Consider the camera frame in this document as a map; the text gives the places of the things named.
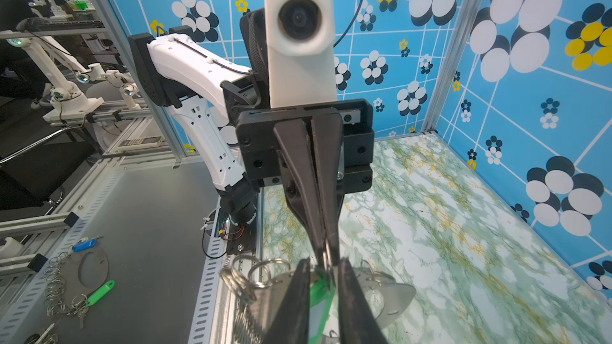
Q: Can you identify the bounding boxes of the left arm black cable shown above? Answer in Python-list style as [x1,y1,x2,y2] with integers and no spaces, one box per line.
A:
[331,0,368,49]

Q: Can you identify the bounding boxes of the blue tool on bench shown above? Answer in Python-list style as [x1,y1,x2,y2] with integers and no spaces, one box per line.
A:
[72,236,103,253]

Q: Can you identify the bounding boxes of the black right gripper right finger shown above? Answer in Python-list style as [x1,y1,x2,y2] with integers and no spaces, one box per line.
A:
[337,258,387,344]

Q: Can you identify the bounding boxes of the green key tag with key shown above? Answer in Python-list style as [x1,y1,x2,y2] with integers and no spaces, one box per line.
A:
[308,279,335,344]

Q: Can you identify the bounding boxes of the aluminium frame post right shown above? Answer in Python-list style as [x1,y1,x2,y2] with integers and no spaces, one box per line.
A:
[421,0,482,133]

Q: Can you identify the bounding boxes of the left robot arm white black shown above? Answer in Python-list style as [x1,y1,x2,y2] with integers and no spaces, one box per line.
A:
[129,10,374,267]

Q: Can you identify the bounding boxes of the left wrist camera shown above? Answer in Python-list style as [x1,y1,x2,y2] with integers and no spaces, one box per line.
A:
[264,0,337,108]

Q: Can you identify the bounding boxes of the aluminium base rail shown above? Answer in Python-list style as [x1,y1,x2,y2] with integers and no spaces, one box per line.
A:
[187,202,263,343]

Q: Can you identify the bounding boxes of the steel key organizer plate with rings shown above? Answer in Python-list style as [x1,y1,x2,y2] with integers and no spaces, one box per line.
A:
[220,254,416,343]

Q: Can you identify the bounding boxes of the remote handset on bench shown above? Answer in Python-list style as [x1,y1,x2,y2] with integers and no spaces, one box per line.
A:
[116,136,164,151]

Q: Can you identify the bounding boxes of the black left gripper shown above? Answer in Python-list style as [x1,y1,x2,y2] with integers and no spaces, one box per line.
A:
[237,99,375,266]

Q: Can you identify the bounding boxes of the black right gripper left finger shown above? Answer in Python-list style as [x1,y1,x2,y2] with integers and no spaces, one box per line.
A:
[262,259,311,344]

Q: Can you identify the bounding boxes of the green key tag on bench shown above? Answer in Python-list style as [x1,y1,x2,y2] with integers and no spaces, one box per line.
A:
[87,280,116,307]

